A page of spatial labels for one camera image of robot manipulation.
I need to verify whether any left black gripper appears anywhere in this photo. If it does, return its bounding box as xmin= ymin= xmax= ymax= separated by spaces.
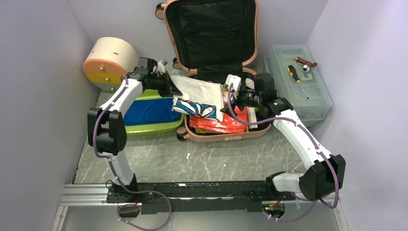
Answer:
xmin=148 ymin=71 xmax=183 ymax=98

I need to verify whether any red white patterned cloth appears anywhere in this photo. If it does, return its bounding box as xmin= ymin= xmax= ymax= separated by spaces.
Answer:
xmin=189 ymin=114 xmax=248 ymax=134

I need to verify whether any white printed cloth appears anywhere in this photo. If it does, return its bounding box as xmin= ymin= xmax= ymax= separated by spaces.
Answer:
xmin=170 ymin=76 xmax=224 ymax=122

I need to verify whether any blue cloth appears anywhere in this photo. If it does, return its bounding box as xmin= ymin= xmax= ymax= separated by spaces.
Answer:
xmin=124 ymin=98 xmax=181 ymax=126

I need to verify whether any green plastic tray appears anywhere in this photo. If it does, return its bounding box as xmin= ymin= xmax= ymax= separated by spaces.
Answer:
xmin=125 ymin=90 xmax=184 ymax=135

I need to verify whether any pink hard-shell suitcase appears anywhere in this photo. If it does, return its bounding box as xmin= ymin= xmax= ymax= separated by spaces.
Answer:
xmin=154 ymin=0 xmax=271 ymax=143

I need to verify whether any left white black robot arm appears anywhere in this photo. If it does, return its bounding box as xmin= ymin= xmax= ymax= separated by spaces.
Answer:
xmin=87 ymin=57 xmax=181 ymax=202

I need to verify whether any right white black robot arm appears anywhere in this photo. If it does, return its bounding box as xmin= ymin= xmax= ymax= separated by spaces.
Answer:
xmin=221 ymin=74 xmax=346 ymax=207

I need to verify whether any small white barcode box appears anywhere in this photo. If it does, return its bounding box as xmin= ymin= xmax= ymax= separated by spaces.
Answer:
xmin=247 ymin=107 xmax=258 ymax=129

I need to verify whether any cream cylindrical drawer cabinet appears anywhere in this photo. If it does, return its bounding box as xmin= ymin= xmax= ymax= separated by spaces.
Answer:
xmin=83 ymin=37 xmax=139 ymax=92

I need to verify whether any black yellow screwdriver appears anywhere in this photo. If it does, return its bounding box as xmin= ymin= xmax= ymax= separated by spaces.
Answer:
xmin=287 ymin=65 xmax=309 ymax=99

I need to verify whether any clear plastic storage box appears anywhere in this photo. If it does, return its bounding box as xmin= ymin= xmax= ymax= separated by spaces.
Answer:
xmin=264 ymin=44 xmax=332 ymax=128

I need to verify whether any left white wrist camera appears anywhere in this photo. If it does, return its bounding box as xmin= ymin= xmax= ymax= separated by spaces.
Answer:
xmin=153 ymin=60 xmax=167 ymax=76

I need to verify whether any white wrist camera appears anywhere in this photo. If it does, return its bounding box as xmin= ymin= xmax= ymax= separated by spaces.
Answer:
xmin=153 ymin=60 xmax=167 ymax=76
xmin=225 ymin=74 xmax=242 ymax=99

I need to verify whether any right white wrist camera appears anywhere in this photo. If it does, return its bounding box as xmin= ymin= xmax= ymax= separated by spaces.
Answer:
xmin=225 ymin=74 xmax=242 ymax=99

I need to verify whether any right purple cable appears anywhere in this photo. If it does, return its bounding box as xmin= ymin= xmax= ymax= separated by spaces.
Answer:
xmin=227 ymin=83 xmax=341 ymax=223

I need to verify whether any purple cable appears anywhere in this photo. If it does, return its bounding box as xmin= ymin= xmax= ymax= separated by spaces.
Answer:
xmin=227 ymin=83 xmax=341 ymax=223
xmin=92 ymin=75 xmax=172 ymax=231

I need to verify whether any brown handled metal tool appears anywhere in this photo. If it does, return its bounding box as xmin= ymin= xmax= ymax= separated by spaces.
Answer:
xmin=294 ymin=56 xmax=318 ymax=73

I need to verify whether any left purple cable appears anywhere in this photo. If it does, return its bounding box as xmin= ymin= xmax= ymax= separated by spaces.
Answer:
xmin=92 ymin=75 xmax=172 ymax=231

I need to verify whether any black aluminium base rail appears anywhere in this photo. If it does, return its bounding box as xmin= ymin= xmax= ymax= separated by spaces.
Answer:
xmin=59 ymin=180 xmax=341 ymax=215

